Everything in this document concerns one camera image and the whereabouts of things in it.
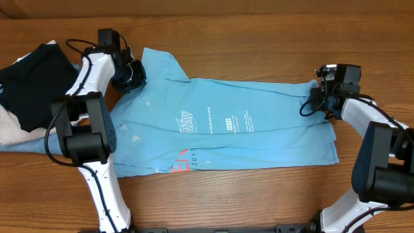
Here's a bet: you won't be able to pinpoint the folded black garment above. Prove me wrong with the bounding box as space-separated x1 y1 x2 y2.
0 43 80 133

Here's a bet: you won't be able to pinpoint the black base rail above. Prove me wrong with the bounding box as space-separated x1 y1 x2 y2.
121 222 322 233

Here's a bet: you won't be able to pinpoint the folded cream white garment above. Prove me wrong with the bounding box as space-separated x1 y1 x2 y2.
0 39 91 146

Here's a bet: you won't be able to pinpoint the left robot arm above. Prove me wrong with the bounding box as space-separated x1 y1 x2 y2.
44 28 146 232

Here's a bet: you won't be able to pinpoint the light blue printed t-shirt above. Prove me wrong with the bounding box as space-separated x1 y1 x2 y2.
111 48 339 177

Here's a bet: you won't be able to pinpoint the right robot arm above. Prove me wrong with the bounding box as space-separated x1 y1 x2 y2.
299 63 413 232

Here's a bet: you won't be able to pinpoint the folded blue denim jeans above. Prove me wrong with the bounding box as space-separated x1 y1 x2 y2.
0 63 83 155

